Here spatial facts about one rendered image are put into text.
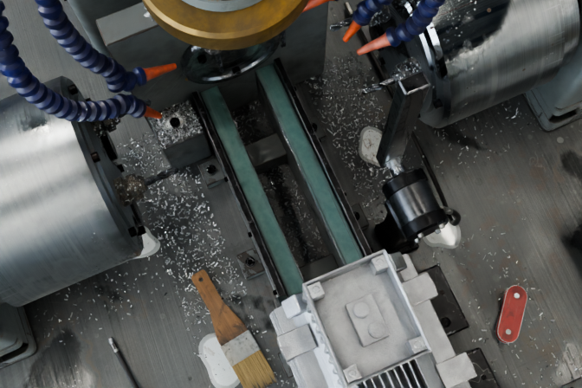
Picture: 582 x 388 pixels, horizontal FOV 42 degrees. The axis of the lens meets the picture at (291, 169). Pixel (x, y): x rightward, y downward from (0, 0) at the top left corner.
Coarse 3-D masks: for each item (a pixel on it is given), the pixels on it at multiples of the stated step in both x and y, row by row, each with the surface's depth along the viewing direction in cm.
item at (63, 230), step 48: (0, 144) 87; (48, 144) 87; (96, 144) 94; (0, 192) 86; (48, 192) 86; (96, 192) 87; (144, 192) 96; (0, 240) 86; (48, 240) 88; (96, 240) 90; (0, 288) 89; (48, 288) 94
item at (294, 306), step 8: (392, 256) 90; (400, 256) 91; (392, 264) 89; (400, 264) 90; (296, 296) 89; (288, 304) 89; (296, 304) 88; (304, 304) 89; (288, 312) 89; (296, 312) 88; (304, 312) 90
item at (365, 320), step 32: (384, 256) 84; (320, 288) 83; (352, 288) 86; (384, 288) 86; (320, 320) 82; (352, 320) 84; (384, 320) 85; (416, 320) 82; (352, 352) 84; (384, 352) 84; (416, 352) 81; (352, 384) 80
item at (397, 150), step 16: (400, 80) 79; (416, 80) 79; (400, 96) 81; (416, 96) 80; (400, 112) 83; (416, 112) 85; (384, 128) 93; (400, 128) 89; (384, 144) 96; (400, 144) 95; (384, 160) 100; (400, 160) 100
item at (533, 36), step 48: (480, 0) 92; (528, 0) 93; (576, 0) 95; (384, 48) 110; (432, 48) 93; (480, 48) 93; (528, 48) 95; (576, 48) 100; (432, 96) 99; (480, 96) 97
